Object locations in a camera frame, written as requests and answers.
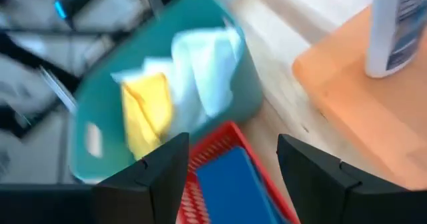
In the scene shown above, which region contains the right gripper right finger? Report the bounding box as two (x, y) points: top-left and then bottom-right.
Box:
(276, 133), (427, 224)

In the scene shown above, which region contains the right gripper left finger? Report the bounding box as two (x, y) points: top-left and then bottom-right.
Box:
(0, 133), (190, 224)

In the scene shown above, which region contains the yellow cloth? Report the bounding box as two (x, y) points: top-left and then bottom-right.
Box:
(120, 73), (175, 160)

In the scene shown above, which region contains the blue kitchen sponge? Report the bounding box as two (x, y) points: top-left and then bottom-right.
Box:
(195, 146), (285, 224)

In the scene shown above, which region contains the white cloth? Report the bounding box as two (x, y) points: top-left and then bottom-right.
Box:
(111, 27), (243, 132)

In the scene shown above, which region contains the labelled blue spray bottle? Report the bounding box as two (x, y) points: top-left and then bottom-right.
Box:
(364, 0), (427, 79)

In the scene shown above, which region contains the orange plastic tray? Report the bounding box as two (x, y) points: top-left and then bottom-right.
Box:
(292, 5), (427, 190)

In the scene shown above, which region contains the red plastic basket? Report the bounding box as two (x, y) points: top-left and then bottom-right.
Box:
(176, 120), (301, 224)

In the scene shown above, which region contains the teal plastic bin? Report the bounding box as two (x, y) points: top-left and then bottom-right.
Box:
(68, 0), (264, 185)

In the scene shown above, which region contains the silver aluminium bracket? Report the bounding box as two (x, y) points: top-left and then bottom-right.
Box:
(39, 66), (79, 115)

